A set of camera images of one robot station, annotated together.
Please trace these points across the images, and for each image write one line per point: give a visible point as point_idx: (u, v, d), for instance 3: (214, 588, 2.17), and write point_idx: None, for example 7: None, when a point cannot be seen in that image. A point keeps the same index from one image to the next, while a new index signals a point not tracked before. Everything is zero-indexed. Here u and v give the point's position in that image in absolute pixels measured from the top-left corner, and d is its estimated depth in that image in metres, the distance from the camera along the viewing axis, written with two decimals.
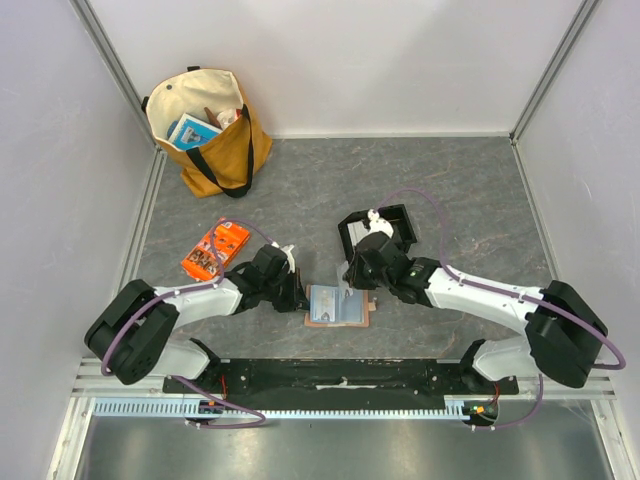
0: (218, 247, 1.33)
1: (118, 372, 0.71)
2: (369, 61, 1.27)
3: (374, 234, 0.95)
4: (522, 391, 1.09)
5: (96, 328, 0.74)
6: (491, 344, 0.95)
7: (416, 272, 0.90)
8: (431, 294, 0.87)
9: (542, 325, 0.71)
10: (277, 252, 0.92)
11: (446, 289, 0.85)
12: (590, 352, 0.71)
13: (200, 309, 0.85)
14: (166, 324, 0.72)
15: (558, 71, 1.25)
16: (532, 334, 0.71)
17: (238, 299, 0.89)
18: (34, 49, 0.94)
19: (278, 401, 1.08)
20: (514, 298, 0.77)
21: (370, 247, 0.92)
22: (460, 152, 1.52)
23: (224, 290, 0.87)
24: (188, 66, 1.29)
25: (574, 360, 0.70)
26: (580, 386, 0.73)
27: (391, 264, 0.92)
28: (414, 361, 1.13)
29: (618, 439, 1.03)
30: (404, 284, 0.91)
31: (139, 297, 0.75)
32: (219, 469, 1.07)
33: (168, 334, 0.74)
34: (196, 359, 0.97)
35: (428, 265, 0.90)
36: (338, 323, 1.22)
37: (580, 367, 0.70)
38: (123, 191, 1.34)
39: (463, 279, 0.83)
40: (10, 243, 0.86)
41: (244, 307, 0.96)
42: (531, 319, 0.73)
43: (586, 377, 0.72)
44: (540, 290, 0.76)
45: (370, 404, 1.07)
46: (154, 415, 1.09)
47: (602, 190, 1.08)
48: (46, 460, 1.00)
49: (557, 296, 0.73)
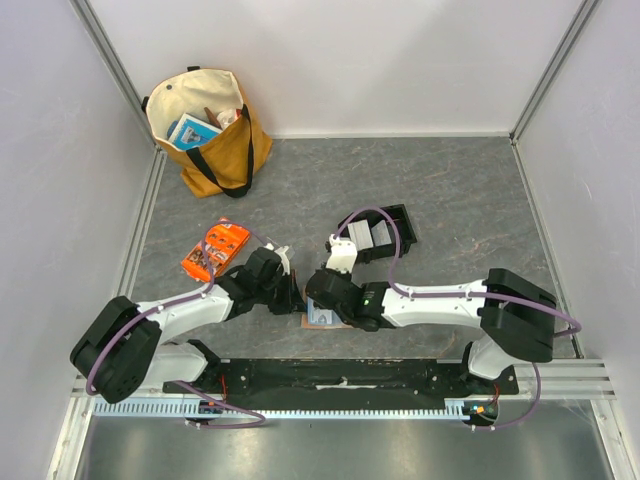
0: (218, 247, 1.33)
1: (103, 390, 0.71)
2: (369, 61, 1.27)
3: (320, 272, 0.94)
4: (522, 391, 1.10)
5: (81, 347, 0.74)
6: (475, 346, 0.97)
7: (369, 301, 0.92)
8: (390, 317, 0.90)
9: (496, 317, 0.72)
10: (271, 256, 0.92)
11: (400, 307, 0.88)
12: (544, 326, 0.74)
13: (190, 320, 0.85)
14: (149, 343, 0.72)
15: (557, 71, 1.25)
16: (489, 329, 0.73)
17: (229, 306, 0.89)
18: (34, 48, 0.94)
19: (278, 401, 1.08)
20: (463, 298, 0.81)
21: (319, 289, 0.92)
22: (460, 152, 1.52)
23: (213, 299, 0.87)
24: (188, 66, 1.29)
25: (533, 337, 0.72)
26: (549, 360, 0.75)
27: (344, 300, 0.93)
28: (414, 361, 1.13)
29: (618, 439, 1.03)
30: (362, 315, 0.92)
31: (122, 314, 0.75)
32: (219, 469, 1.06)
33: (152, 352, 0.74)
34: (192, 362, 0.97)
35: (379, 290, 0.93)
36: (335, 326, 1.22)
37: (541, 342, 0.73)
38: (123, 191, 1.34)
39: (413, 294, 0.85)
40: (10, 243, 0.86)
41: (235, 314, 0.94)
42: (484, 313, 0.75)
43: (550, 350, 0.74)
44: (482, 284, 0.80)
45: (370, 404, 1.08)
46: (154, 415, 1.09)
47: (602, 190, 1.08)
48: (46, 460, 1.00)
49: (499, 283, 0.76)
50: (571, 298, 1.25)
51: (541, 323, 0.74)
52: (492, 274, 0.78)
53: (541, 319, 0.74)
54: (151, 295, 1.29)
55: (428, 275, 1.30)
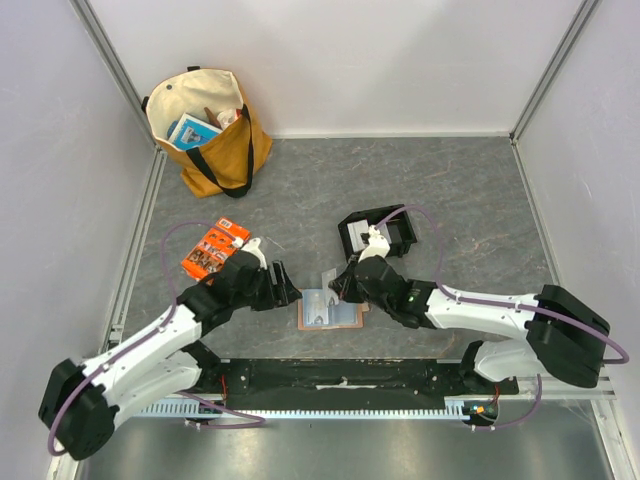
0: (218, 247, 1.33)
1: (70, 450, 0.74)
2: (369, 61, 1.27)
3: (369, 259, 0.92)
4: (522, 391, 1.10)
5: (40, 414, 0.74)
6: (490, 347, 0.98)
7: (414, 299, 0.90)
8: (432, 316, 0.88)
9: (543, 332, 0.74)
10: (247, 261, 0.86)
11: (445, 309, 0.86)
12: (592, 351, 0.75)
13: (152, 355, 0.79)
14: (94, 410, 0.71)
15: (558, 71, 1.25)
16: (535, 342, 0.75)
17: (198, 328, 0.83)
18: (34, 48, 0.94)
19: (278, 401, 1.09)
20: (512, 309, 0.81)
21: (370, 276, 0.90)
22: (460, 152, 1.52)
23: (177, 330, 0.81)
24: (188, 66, 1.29)
25: (578, 359, 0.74)
26: (593, 385, 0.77)
27: (391, 291, 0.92)
28: (414, 361, 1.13)
29: (618, 439, 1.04)
30: (406, 311, 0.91)
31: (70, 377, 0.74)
32: (219, 469, 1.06)
33: (104, 412, 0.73)
34: (183, 374, 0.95)
35: (425, 288, 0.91)
36: (332, 326, 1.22)
37: (586, 366, 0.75)
38: (123, 191, 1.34)
39: (460, 297, 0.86)
40: (11, 243, 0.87)
41: (209, 327, 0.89)
42: (531, 327, 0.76)
43: (595, 375, 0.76)
44: (534, 297, 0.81)
45: (370, 404, 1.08)
46: (152, 414, 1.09)
47: (603, 190, 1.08)
48: (46, 460, 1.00)
49: (552, 299, 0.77)
50: None
51: (590, 348, 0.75)
52: (546, 290, 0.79)
53: (591, 344, 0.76)
54: (151, 294, 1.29)
55: (428, 276, 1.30)
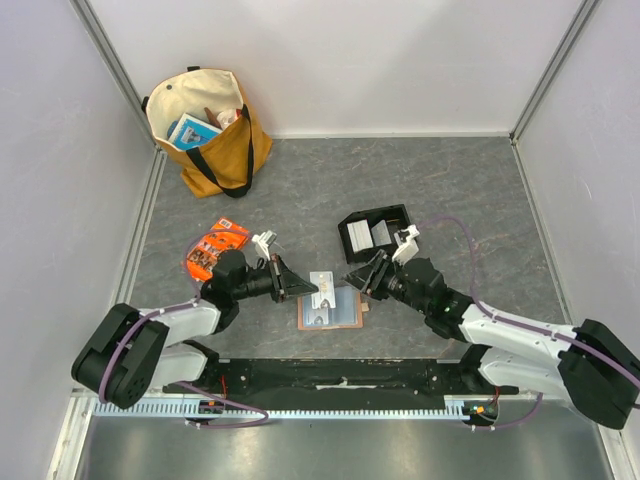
0: (218, 247, 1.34)
1: (114, 398, 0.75)
2: (369, 61, 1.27)
3: (420, 264, 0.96)
4: (522, 391, 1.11)
5: (85, 356, 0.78)
6: (503, 353, 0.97)
7: (452, 309, 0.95)
8: (466, 330, 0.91)
9: (576, 362, 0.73)
10: (232, 264, 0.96)
11: (478, 325, 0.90)
12: (625, 393, 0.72)
13: (185, 329, 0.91)
14: (157, 341, 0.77)
15: (557, 71, 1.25)
16: (565, 372, 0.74)
17: (217, 317, 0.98)
18: (34, 48, 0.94)
19: (278, 401, 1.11)
20: (548, 337, 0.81)
21: (420, 279, 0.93)
22: (460, 152, 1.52)
23: (203, 308, 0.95)
24: (188, 66, 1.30)
25: (611, 399, 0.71)
26: (621, 428, 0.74)
27: (434, 298, 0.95)
28: (414, 361, 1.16)
29: (618, 439, 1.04)
30: (441, 319, 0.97)
31: (124, 321, 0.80)
32: (219, 469, 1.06)
33: (159, 351, 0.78)
34: (193, 359, 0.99)
35: (462, 300, 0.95)
36: (332, 326, 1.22)
37: (620, 409, 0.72)
38: (123, 191, 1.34)
39: (496, 316, 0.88)
40: (11, 243, 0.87)
41: (221, 328, 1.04)
42: (564, 357, 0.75)
43: (626, 420, 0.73)
44: (572, 330, 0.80)
45: (370, 404, 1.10)
46: (153, 414, 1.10)
47: (603, 190, 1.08)
48: (46, 461, 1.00)
49: (591, 335, 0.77)
50: (571, 297, 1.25)
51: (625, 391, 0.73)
52: (585, 325, 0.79)
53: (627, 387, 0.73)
54: (151, 294, 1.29)
55: None
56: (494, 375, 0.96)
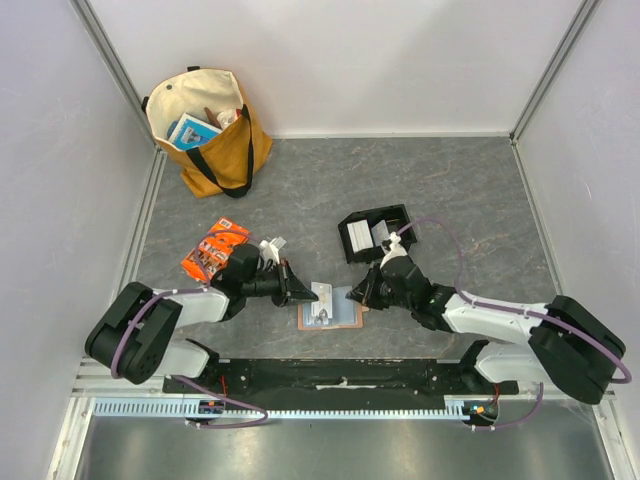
0: (218, 247, 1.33)
1: (126, 373, 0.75)
2: (369, 61, 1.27)
3: (396, 260, 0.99)
4: (522, 391, 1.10)
5: (97, 332, 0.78)
6: (495, 347, 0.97)
7: (435, 301, 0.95)
8: (449, 319, 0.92)
9: (547, 336, 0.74)
10: (247, 254, 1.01)
11: (460, 312, 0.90)
12: (598, 366, 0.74)
13: (195, 311, 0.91)
14: (171, 317, 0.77)
15: (557, 71, 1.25)
16: (536, 346, 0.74)
17: (225, 303, 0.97)
18: (34, 48, 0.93)
19: (278, 401, 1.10)
20: (520, 315, 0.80)
21: (397, 273, 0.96)
22: (460, 152, 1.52)
23: (214, 294, 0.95)
24: (188, 66, 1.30)
25: (583, 371, 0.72)
26: (596, 402, 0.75)
27: (415, 291, 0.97)
28: (414, 361, 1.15)
29: (618, 439, 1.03)
30: (426, 311, 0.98)
31: (138, 299, 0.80)
32: (219, 469, 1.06)
33: (171, 328, 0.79)
34: (196, 355, 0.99)
35: (446, 291, 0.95)
36: (332, 326, 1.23)
37: (591, 380, 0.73)
38: (123, 190, 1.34)
39: (475, 301, 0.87)
40: (10, 243, 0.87)
41: (229, 316, 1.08)
42: (534, 332, 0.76)
43: (600, 392, 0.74)
44: (544, 306, 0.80)
45: (370, 404, 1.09)
46: (153, 414, 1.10)
47: (602, 190, 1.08)
48: (46, 461, 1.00)
49: (562, 310, 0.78)
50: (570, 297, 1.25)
51: (598, 363, 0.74)
52: (556, 300, 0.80)
53: (599, 360, 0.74)
54: None
55: (428, 275, 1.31)
56: (490, 371, 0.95)
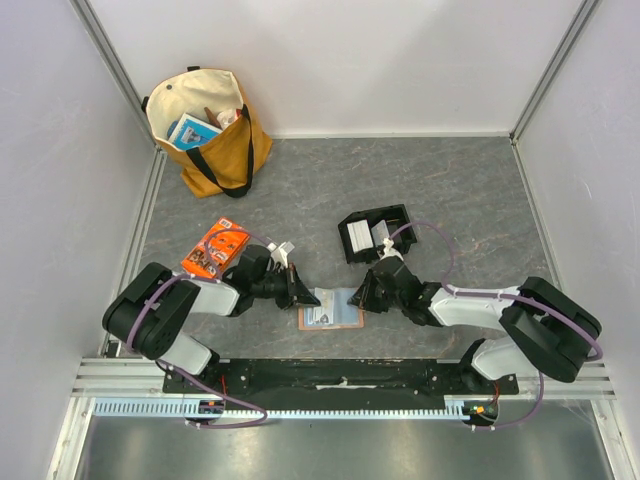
0: (218, 247, 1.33)
1: (142, 348, 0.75)
2: (370, 61, 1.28)
3: (388, 258, 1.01)
4: (522, 391, 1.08)
5: (115, 306, 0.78)
6: (487, 343, 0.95)
7: (425, 296, 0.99)
8: (436, 311, 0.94)
9: (518, 315, 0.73)
10: (259, 253, 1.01)
11: (443, 303, 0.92)
12: (573, 344, 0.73)
13: (205, 301, 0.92)
14: (191, 296, 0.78)
15: (557, 71, 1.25)
16: (508, 325, 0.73)
17: (236, 297, 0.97)
18: (35, 49, 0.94)
19: (278, 401, 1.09)
20: (495, 298, 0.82)
21: (384, 271, 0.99)
22: (460, 152, 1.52)
23: (225, 287, 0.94)
24: (188, 66, 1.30)
25: (555, 348, 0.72)
26: (572, 379, 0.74)
27: (404, 289, 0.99)
28: (414, 361, 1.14)
29: (618, 439, 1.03)
30: (415, 306, 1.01)
31: (157, 278, 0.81)
32: (219, 468, 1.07)
33: (188, 308, 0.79)
34: (198, 352, 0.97)
35: (433, 289, 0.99)
36: (333, 326, 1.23)
37: (565, 356, 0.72)
38: (123, 190, 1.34)
39: (457, 292, 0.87)
40: (11, 244, 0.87)
41: (237, 313, 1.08)
42: (505, 311, 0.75)
43: (576, 369, 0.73)
44: (517, 288, 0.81)
45: (370, 404, 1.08)
46: (153, 414, 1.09)
47: (602, 190, 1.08)
48: (46, 461, 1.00)
49: (533, 290, 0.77)
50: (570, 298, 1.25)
51: (571, 342, 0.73)
52: (529, 281, 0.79)
53: (574, 339, 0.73)
54: None
55: (428, 275, 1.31)
56: (486, 368, 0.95)
